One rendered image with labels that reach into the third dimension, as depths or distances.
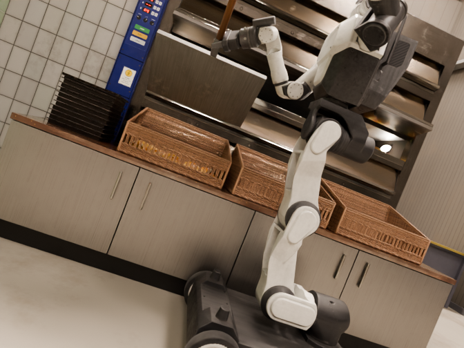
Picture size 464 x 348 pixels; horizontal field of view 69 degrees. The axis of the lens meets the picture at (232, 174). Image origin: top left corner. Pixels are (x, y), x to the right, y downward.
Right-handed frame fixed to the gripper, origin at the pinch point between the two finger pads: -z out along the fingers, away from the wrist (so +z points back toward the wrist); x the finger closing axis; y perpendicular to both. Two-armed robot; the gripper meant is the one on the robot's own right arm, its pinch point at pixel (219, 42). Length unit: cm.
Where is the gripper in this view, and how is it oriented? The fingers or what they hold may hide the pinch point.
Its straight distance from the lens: 164.1
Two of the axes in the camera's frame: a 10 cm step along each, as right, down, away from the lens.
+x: 2.0, -7.7, 6.1
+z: 9.4, -0.2, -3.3
